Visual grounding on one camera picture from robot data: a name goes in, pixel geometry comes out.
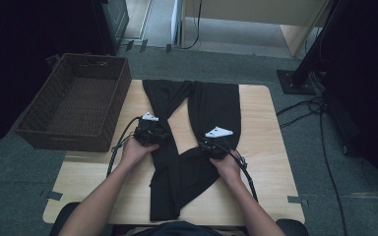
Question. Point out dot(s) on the person's dark shirt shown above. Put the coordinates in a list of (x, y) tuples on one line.
[(177, 230)]

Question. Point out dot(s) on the dark floor tape piece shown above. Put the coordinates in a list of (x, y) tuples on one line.
[(143, 46), (129, 46), (168, 48)]

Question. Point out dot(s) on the white panel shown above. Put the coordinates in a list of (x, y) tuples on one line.
[(176, 19)]

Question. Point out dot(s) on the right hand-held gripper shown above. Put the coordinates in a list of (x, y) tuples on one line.
[(216, 147)]

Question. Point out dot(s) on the person's right hand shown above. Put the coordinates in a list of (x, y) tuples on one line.
[(228, 168)]

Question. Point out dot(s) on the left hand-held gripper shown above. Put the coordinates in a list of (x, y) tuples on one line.
[(149, 132)]

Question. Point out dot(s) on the black pants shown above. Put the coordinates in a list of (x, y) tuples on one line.
[(183, 177)]

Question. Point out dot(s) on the light wooden desk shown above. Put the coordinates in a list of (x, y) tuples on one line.
[(259, 13)]

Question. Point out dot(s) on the black chair armrest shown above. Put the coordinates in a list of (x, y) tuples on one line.
[(292, 229), (64, 219)]

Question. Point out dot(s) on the brown wicker basket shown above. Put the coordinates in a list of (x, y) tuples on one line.
[(78, 108)]

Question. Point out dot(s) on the black metal stand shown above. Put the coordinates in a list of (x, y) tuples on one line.
[(295, 82)]

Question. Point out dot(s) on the dark curtain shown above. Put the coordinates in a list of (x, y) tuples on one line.
[(13, 49), (367, 82)]

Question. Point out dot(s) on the grey floor tape strip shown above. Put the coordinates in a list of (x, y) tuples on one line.
[(297, 200)]

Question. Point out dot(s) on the dark cabinet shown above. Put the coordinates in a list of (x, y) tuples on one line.
[(111, 26)]

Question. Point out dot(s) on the person's left hand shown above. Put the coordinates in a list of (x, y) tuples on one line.
[(136, 154)]

